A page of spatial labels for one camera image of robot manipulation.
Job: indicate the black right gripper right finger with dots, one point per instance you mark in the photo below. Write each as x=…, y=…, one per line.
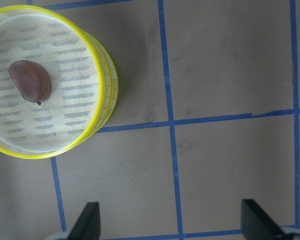
x=256, y=224

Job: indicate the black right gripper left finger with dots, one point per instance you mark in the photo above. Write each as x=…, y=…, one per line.
x=88, y=225

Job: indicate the brown chocolate bun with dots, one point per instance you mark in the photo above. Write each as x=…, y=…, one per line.
x=32, y=80

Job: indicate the yellow steamer layer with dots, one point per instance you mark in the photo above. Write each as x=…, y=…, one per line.
x=111, y=83
x=68, y=116

